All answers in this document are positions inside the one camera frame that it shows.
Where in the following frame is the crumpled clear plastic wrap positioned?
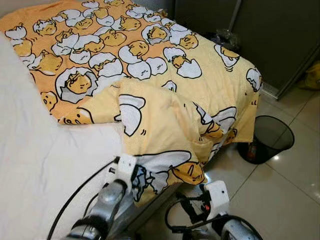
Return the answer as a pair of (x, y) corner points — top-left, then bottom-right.
(207, 27), (241, 54)

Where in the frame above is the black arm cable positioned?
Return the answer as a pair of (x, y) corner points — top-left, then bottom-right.
(164, 192), (223, 234)
(47, 157), (121, 240)

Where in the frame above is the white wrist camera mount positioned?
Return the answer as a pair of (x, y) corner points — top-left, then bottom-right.
(203, 179), (231, 221)
(113, 153), (139, 189)

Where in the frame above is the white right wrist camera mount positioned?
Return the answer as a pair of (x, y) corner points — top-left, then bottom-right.
(203, 179), (231, 221)

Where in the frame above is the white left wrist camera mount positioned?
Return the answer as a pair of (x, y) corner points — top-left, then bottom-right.
(113, 153), (139, 189)

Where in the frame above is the yellow cartoon egg print blanket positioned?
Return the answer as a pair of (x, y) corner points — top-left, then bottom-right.
(0, 0), (264, 207)

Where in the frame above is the yellow bag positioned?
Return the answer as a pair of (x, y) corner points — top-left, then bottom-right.
(299, 59), (320, 91)

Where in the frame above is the black mesh wastebasket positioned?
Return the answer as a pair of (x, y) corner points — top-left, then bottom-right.
(236, 114), (296, 166)

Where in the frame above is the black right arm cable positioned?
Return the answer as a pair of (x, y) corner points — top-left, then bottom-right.
(164, 192), (223, 234)

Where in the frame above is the dark grey wardrobe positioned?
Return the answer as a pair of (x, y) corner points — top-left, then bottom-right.
(174, 0), (320, 99)

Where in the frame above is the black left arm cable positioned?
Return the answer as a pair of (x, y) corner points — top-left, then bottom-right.
(47, 157), (121, 240)

